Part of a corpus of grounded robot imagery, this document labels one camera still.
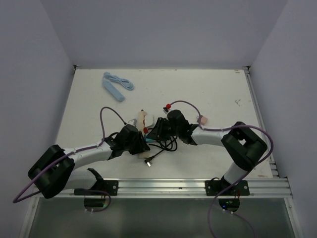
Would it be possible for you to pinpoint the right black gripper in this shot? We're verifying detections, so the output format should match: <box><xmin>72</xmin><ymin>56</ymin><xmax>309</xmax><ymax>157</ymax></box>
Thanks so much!
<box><xmin>147</xmin><ymin>117</ymin><xmax>181</xmax><ymax>141</ymax></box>

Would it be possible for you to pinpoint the black power cord with plug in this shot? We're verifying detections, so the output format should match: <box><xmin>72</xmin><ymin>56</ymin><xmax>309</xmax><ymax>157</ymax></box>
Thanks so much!
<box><xmin>144</xmin><ymin>137</ymin><xmax>178</xmax><ymax>168</ymax></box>

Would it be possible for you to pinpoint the beige red power strip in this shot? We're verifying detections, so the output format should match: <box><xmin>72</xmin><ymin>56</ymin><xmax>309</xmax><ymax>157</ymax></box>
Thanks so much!
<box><xmin>136</xmin><ymin>109</ymin><xmax>152</xmax><ymax>159</ymax></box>

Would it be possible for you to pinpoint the pink plug adapter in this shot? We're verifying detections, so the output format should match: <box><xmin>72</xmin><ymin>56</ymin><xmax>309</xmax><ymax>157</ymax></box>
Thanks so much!
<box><xmin>197</xmin><ymin>115</ymin><xmax>208</xmax><ymax>125</ymax></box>

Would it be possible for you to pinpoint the light blue cord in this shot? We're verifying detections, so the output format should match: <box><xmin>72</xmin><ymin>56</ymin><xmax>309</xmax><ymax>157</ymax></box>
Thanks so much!
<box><xmin>103</xmin><ymin>71</ymin><xmax>136</xmax><ymax>92</ymax></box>

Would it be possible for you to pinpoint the white plug adapter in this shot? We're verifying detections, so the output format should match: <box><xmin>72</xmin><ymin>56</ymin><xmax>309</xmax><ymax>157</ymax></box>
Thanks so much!
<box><xmin>144</xmin><ymin>114</ymin><xmax>155</xmax><ymax>127</ymax></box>

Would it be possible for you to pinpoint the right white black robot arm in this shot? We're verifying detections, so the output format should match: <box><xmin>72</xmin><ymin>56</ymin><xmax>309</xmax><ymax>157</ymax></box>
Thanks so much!
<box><xmin>146</xmin><ymin>110</ymin><xmax>267</xmax><ymax>195</ymax></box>

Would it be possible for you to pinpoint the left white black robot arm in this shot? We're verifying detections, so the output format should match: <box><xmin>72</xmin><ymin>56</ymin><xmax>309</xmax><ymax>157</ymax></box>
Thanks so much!
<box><xmin>28</xmin><ymin>124</ymin><xmax>150</xmax><ymax>199</ymax></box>

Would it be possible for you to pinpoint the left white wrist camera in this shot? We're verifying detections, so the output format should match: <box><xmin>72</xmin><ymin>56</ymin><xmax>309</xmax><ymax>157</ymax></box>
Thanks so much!
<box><xmin>127</xmin><ymin>119</ymin><xmax>137</xmax><ymax>126</ymax></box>

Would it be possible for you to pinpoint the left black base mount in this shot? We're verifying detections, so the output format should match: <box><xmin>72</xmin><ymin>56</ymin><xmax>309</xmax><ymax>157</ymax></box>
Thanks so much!
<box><xmin>74</xmin><ymin>168</ymin><xmax>118</xmax><ymax>196</ymax></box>

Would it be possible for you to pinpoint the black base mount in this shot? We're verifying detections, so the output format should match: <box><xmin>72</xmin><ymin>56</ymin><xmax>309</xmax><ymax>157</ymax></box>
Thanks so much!
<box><xmin>205</xmin><ymin>178</ymin><xmax>250</xmax><ymax>196</ymax></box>
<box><xmin>74</xmin><ymin>168</ymin><xmax>118</xmax><ymax>196</ymax></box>

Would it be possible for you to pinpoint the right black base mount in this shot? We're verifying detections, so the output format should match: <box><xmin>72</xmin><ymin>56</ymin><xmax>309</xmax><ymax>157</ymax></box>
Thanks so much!
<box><xmin>205</xmin><ymin>178</ymin><xmax>250</xmax><ymax>196</ymax></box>

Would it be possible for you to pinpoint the right aluminium side rail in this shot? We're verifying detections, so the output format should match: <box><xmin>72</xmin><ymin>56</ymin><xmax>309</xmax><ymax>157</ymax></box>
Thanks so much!
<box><xmin>242</xmin><ymin>66</ymin><xmax>280</xmax><ymax>178</ymax></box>

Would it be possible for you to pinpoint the aluminium mounting rail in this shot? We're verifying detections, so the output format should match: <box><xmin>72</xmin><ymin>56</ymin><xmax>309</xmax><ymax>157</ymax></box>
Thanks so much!
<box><xmin>54</xmin><ymin>177</ymin><xmax>294</xmax><ymax>199</ymax></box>

